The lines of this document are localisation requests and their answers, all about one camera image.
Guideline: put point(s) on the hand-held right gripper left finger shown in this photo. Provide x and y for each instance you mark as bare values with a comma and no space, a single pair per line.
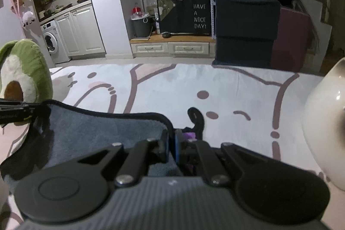
167,149

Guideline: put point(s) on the wooden platform with drawers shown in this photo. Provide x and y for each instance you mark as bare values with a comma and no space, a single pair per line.
172,48

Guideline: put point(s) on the black lettered cloth cover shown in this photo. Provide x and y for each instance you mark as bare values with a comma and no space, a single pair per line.
186,15

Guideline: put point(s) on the maroon padded board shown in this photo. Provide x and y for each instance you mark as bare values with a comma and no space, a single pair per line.
292,38

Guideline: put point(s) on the black computer mouse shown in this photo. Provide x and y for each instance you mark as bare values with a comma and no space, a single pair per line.
166,35

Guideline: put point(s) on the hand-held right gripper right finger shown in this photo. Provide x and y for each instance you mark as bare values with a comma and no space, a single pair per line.
178,149

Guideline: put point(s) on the white sheep plush toy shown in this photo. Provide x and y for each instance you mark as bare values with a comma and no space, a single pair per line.
28,19

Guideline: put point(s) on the dark blue folded blanket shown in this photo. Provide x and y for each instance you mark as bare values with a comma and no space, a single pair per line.
246,28

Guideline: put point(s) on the white kitchen cabinets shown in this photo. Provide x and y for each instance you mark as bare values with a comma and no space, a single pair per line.
80,30

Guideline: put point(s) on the white printed cartoon blanket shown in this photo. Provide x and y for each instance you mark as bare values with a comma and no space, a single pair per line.
167,90

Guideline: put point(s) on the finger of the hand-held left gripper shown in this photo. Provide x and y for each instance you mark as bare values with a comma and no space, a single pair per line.
16,104
14,114

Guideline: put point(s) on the white plush pillow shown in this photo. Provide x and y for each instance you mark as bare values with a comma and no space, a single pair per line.
323,125

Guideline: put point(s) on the grey towel with black edging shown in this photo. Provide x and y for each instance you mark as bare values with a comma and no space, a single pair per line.
89,130

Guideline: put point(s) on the grey trash bin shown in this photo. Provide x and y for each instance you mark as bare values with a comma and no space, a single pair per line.
141,26

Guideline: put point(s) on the white washing machine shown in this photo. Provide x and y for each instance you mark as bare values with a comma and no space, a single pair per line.
52,40

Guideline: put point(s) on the green avocado plush toy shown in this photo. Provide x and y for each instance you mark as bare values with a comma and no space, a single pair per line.
25,71

